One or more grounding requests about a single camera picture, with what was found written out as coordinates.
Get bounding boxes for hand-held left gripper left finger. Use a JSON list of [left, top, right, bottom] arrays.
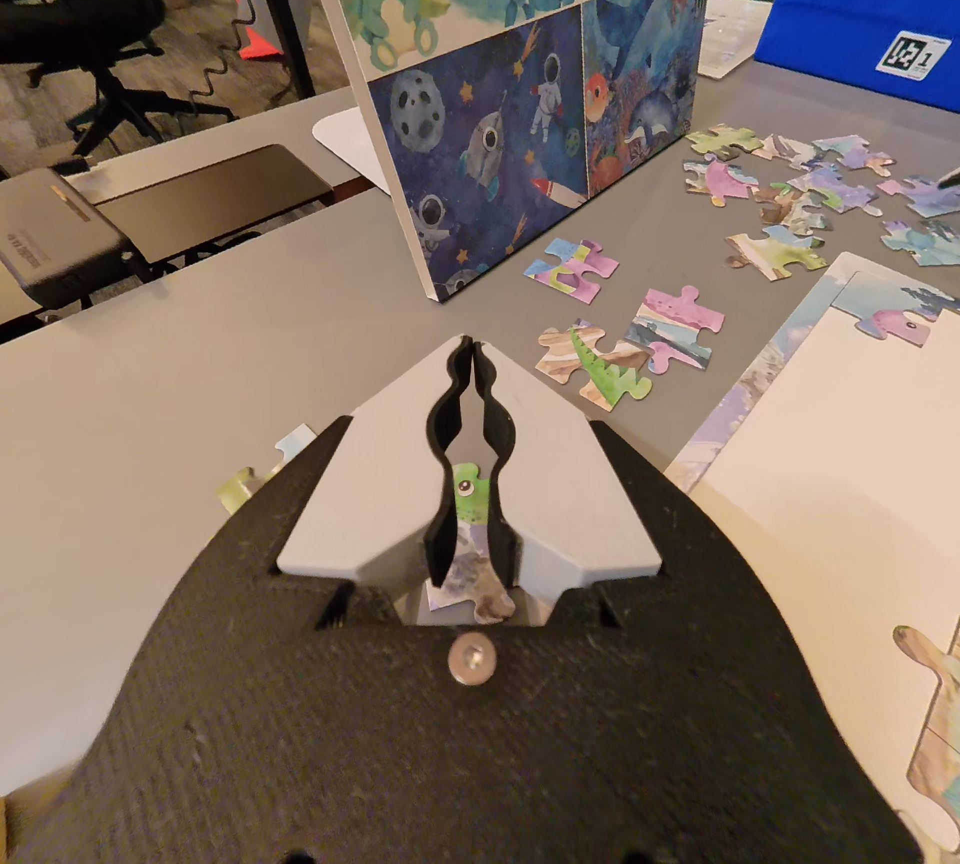
[[276, 335, 475, 589]]

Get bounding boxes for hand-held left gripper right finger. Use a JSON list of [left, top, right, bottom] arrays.
[[474, 339, 665, 604]]

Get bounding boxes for green dinosaur face puzzle piece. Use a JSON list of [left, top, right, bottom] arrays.
[[426, 461, 519, 623]]

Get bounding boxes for pink dinosaur head puzzle piece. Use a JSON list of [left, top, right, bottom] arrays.
[[831, 281, 960, 349]]

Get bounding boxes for pink spotted back puzzle piece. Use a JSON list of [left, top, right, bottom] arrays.
[[624, 285, 727, 375]]

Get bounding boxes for jigsaw puzzle pieces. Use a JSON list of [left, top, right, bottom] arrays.
[[213, 122, 960, 514]]

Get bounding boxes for white puzzle tray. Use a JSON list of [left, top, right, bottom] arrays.
[[663, 251, 960, 864]]

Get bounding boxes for laminated instruction sheet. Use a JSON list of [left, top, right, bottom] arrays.
[[696, 0, 775, 81]]

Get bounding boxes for animal picture board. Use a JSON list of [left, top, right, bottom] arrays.
[[288, 0, 723, 304]]

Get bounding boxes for joined green dinosaur puzzle pieces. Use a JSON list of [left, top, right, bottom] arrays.
[[891, 623, 960, 864]]

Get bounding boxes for red floor sign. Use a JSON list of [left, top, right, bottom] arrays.
[[219, 0, 292, 61]]

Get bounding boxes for black office chair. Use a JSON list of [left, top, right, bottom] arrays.
[[0, 0, 243, 164]]

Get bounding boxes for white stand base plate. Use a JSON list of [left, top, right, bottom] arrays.
[[311, 105, 393, 196]]

